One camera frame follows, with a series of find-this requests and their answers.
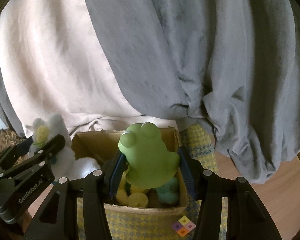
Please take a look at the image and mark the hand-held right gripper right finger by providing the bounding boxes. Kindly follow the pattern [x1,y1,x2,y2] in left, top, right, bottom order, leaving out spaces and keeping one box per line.
[176,147,285,240]

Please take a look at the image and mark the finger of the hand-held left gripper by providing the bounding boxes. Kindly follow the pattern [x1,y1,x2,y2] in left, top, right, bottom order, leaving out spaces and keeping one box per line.
[0,134,66,178]
[0,136,35,171]

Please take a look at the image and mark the grey blanket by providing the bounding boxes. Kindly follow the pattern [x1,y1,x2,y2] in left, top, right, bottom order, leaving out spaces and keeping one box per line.
[0,0,300,185]

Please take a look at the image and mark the small multicoloured cube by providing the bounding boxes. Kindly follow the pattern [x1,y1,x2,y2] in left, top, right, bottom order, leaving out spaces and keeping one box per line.
[172,216,196,237]

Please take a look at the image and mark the teal plush toy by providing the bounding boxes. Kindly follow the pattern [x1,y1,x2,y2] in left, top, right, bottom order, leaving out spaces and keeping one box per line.
[155,176,179,204]

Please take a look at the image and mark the yellow plush duck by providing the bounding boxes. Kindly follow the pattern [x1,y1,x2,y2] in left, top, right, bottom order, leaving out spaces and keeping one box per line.
[116,170,130,204]

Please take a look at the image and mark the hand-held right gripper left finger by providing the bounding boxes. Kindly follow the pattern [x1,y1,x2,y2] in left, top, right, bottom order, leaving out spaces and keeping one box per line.
[22,152,130,240]

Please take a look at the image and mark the yellow and blue plaid cloth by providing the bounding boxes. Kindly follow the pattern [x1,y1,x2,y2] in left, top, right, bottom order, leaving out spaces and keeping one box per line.
[76,124,228,240]

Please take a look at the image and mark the brown cardboard box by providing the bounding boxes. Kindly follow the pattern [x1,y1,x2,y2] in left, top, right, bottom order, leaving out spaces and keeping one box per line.
[71,127,190,215]

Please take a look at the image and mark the white plush bunny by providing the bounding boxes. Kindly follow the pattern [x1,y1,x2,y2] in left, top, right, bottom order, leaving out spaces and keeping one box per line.
[29,113,102,178]

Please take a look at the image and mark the green rubber frog toy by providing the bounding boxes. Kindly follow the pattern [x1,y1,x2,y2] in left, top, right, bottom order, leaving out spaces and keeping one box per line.
[118,122,180,189]

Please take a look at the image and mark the beige cloth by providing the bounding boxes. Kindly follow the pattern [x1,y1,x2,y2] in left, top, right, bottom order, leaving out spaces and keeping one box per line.
[0,0,177,140]

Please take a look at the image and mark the brown patterned scarf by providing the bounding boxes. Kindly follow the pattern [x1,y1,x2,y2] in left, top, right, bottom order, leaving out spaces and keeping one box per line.
[0,129,32,155]

